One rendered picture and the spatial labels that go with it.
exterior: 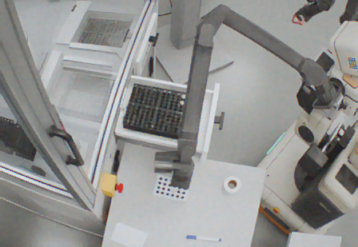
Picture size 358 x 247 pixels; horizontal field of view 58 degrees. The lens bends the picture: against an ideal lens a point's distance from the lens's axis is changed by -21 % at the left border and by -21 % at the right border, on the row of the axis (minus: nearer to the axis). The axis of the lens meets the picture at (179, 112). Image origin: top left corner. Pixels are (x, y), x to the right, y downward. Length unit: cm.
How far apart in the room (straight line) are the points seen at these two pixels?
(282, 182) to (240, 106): 71
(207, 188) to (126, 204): 32
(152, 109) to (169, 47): 128
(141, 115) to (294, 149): 103
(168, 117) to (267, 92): 128
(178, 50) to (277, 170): 112
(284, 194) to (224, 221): 68
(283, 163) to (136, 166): 93
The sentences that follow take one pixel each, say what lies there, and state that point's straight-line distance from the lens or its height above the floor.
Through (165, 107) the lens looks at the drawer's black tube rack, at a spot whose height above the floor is 88.
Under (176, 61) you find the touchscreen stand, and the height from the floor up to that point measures 4.
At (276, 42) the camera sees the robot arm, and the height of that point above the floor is 132.
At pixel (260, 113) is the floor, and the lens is 258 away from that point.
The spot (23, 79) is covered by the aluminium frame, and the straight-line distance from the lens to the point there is 60.
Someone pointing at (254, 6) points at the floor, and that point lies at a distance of 319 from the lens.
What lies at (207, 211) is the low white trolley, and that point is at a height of 76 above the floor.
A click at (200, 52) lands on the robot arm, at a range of 115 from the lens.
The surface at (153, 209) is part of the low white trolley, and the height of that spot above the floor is 76.
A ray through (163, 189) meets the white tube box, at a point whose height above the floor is 76.
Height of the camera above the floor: 220
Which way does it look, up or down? 62 degrees down
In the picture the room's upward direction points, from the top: 6 degrees clockwise
